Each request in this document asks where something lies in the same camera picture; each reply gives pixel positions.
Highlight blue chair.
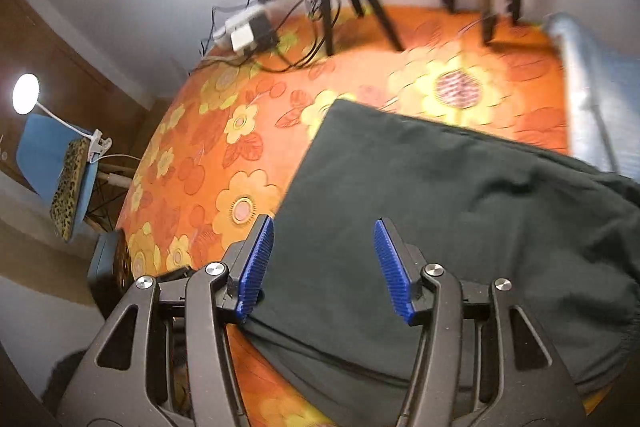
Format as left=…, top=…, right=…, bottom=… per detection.
left=16, top=113, right=138, bottom=239

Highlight white power strip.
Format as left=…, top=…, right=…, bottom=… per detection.
left=215, top=4, right=268, bottom=52

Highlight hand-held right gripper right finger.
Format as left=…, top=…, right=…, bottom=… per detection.
left=374, top=218, right=587, bottom=427

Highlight blue box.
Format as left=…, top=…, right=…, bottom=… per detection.
left=87, top=231, right=132, bottom=295

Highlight white clip lamp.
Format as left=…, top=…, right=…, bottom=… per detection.
left=11, top=73, right=113, bottom=162

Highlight orange floral bed sheet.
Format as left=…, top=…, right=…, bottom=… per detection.
left=115, top=4, right=571, bottom=427

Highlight leopard print cushion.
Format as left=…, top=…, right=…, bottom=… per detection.
left=49, top=139, right=92, bottom=242

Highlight black power adapter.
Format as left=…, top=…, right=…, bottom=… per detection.
left=250, top=14, right=279, bottom=50

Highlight black pants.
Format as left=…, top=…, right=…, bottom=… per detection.
left=245, top=98, right=640, bottom=425

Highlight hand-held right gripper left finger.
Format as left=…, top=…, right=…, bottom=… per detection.
left=57, top=214, right=275, bottom=427

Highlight folded light blue cloth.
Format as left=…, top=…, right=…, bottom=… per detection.
left=542, top=12, right=640, bottom=182

